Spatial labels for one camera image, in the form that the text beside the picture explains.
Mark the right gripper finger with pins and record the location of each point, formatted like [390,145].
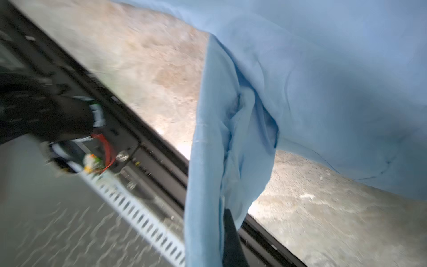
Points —
[233,255]

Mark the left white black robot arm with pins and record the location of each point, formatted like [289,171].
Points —
[27,107]

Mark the light blue long sleeve shirt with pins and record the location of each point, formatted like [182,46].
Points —
[342,83]

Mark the black front mounting rail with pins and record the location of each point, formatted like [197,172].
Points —
[49,216]

